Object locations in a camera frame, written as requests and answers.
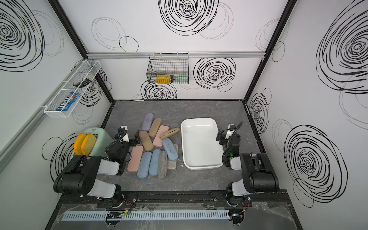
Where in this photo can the black wire wall basket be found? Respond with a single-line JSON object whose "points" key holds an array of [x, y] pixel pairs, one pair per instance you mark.
{"points": [[166, 66]]}

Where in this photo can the left orange toast slice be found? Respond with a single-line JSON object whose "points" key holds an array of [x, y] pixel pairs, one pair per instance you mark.
{"points": [[78, 143]]}

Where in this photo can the white wire wall shelf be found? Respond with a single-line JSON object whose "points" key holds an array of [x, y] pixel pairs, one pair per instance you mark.
{"points": [[88, 70]]}

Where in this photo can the pink glasses case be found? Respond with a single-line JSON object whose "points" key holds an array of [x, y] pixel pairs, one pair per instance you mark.
{"points": [[136, 156], [157, 140]]}

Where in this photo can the purple fabric glasses case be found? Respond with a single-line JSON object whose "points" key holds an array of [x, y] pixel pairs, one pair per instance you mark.
{"points": [[147, 122]]}

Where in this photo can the aluminium wall rail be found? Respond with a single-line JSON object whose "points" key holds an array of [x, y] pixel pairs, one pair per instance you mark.
{"points": [[191, 54], [23, 134]]}

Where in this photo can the pink glasses case upper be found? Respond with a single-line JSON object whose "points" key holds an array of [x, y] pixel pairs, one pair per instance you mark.
{"points": [[157, 140]]}

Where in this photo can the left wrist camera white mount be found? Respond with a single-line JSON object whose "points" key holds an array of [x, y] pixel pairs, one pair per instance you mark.
{"points": [[122, 134]]}

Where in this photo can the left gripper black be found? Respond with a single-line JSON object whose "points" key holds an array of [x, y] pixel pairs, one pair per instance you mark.
{"points": [[131, 141]]}

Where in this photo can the right orange toast slice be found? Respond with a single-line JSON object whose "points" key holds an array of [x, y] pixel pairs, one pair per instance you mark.
{"points": [[88, 144]]}

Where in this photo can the light blue glasses case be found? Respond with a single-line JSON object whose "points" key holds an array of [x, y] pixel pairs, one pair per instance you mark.
{"points": [[144, 166], [154, 163], [170, 150]]}

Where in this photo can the blue candy packet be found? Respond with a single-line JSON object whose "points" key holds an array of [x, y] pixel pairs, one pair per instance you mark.
{"points": [[68, 101]]}

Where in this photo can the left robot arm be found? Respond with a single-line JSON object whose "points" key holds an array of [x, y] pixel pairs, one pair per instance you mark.
{"points": [[79, 177]]}

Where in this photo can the grey fabric glasses case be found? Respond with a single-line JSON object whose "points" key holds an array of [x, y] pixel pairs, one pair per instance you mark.
{"points": [[163, 164]]}

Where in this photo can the aluminium wall rail back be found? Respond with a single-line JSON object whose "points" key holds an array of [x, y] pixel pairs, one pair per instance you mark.
{"points": [[191, 54]]}

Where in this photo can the green item in basket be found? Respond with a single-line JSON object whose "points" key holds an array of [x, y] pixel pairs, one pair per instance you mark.
{"points": [[180, 79]]}

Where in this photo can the orange toast slice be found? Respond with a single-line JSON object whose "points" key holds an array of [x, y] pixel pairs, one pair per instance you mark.
{"points": [[78, 143], [88, 144]]}

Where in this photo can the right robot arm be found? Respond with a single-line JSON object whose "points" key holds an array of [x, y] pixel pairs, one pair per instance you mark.
{"points": [[258, 175]]}

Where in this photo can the white slotted cable duct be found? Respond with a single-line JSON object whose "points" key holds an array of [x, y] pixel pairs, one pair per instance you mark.
{"points": [[146, 215]]}

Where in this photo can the mint green toaster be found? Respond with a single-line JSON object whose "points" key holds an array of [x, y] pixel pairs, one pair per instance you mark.
{"points": [[103, 141]]}

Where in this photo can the black remote on shelf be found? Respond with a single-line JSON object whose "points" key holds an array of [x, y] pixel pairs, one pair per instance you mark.
{"points": [[82, 84]]}

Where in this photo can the pink glasses case lower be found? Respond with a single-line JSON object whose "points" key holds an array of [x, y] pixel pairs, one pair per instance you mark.
{"points": [[136, 156]]}

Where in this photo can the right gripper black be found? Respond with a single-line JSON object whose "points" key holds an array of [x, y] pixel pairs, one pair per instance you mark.
{"points": [[223, 136]]}

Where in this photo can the yellow item in basket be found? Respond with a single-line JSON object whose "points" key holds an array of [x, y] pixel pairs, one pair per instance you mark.
{"points": [[164, 79]]}

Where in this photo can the white plastic storage tray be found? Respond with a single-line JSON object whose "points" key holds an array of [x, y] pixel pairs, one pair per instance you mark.
{"points": [[200, 149]]}

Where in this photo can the tan fabric glasses case upper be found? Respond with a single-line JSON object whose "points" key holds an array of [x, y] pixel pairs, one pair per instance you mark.
{"points": [[155, 127]]}

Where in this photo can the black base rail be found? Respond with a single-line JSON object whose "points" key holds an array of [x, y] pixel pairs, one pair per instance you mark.
{"points": [[216, 198]]}

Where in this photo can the aluminium wall rail left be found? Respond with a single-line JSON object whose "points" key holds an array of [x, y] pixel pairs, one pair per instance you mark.
{"points": [[23, 134]]}

